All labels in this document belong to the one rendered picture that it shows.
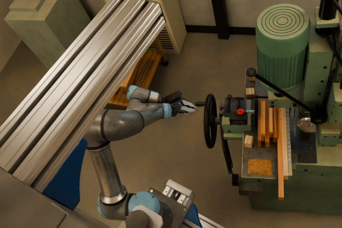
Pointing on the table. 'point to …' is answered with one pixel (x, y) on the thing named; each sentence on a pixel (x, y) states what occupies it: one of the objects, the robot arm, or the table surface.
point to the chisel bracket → (281, 102)
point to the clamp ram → (254, 112)
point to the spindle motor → (282, 46)
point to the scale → (288, 136)
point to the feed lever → (319, 118)
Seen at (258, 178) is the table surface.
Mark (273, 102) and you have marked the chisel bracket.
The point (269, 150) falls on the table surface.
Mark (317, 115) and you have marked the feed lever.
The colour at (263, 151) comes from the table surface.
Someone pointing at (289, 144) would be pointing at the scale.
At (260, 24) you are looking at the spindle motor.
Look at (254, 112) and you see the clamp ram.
